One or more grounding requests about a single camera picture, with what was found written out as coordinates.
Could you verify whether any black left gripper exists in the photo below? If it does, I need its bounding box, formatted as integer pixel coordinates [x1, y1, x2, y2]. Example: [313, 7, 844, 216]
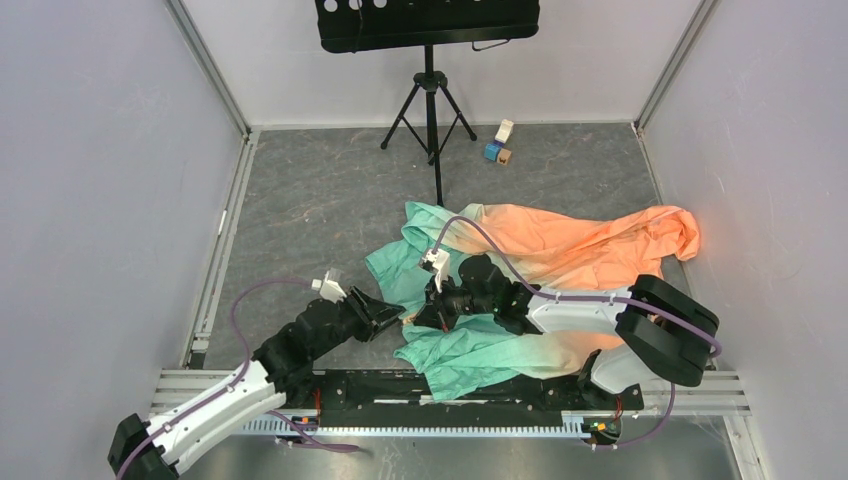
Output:
[311, 283, 405, 359]

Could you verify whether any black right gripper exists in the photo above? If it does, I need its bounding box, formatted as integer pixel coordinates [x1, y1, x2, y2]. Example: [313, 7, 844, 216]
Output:
[413, 271, 496, 333]

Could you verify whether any green and orange jacket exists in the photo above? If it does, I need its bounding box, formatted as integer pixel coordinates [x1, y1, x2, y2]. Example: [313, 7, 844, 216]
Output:
[365, 202, 702, 400]

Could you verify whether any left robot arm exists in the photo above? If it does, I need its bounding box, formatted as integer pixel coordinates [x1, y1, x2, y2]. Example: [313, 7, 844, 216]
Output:
[107, 287, 405, 479]

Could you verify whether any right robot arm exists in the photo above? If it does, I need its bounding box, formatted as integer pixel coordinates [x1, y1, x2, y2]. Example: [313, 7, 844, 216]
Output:
[414, 251, 721, 408]

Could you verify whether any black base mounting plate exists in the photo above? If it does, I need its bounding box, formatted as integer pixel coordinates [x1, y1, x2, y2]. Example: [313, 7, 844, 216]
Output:
[249, 361, 644, 428]

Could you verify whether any brown wooden toy cube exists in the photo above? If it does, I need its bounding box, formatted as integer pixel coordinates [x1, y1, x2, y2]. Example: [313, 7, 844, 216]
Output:
[496, 148, 512, 165]

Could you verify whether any blue toy cube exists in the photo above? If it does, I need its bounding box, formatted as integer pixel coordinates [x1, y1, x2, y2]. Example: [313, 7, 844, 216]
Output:
[484, 143, 502, 162]

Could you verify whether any white toy block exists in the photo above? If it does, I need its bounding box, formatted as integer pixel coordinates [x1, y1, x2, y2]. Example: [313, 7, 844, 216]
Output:
[494, 119, 514, 145]

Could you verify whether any black music stand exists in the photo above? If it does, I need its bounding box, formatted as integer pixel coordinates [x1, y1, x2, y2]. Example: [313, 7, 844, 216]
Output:
[314, 0, 541, 206]

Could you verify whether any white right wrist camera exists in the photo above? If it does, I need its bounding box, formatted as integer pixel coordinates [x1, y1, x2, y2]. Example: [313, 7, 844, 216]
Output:
[418, 248, 450, 293]

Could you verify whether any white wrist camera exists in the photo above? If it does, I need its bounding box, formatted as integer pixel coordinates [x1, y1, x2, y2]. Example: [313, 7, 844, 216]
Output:
[418, 248, 450, 293]
[311, 268, 347, 302]

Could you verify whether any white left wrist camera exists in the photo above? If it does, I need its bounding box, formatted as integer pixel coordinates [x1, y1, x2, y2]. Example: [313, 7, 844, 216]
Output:
[311, 268, 347, 302]

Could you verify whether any grey slotted cable duct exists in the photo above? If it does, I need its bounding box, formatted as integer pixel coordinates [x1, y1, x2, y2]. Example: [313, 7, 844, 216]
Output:
[236, 414, 590, 440]

